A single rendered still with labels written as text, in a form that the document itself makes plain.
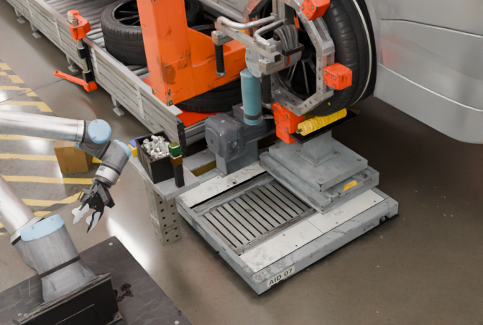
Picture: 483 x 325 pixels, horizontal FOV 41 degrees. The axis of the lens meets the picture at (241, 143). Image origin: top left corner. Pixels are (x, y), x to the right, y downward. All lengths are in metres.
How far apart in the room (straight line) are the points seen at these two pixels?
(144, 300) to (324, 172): 1.10
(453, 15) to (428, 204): 1.30
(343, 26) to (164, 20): 0.82
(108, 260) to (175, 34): 1.04
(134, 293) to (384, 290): 1.06
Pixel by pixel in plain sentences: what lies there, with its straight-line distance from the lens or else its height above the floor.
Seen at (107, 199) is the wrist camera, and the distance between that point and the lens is 2.54.
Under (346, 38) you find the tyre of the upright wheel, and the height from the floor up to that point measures 0.99.
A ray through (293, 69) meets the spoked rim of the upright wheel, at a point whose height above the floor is 0.71.
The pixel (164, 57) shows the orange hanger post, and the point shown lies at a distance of 2.97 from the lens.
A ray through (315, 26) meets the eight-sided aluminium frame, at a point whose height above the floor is 1.01.
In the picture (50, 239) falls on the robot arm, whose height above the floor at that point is 0.62.
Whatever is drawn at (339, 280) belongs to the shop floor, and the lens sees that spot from 2.87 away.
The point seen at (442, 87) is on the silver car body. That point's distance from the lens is 2.36.
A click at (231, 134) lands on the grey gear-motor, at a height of 0.38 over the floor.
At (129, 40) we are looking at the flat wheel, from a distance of 3.99.
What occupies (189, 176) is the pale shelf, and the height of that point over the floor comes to 0.45.
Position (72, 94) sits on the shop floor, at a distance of 4.44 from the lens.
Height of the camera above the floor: 2.10
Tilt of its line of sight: 35 degrees down
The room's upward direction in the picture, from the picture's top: 5 degrees counter-clockwise
